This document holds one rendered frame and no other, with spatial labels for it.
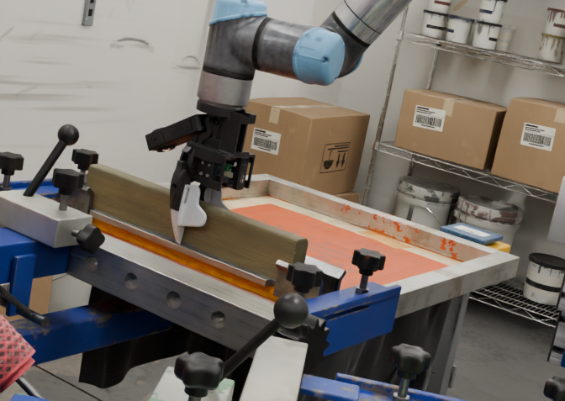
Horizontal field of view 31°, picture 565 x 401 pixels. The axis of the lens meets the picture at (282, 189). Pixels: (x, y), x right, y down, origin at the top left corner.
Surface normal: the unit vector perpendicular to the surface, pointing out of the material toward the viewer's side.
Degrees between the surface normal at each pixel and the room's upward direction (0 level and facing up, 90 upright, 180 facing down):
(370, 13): 102
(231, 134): 90
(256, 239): 90
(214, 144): 90
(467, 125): 90
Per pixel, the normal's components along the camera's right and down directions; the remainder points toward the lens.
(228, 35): -0.38, 0.11
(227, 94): 0.18, 0.25
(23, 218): -0.57, 0.06
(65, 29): 0.80, 0.27
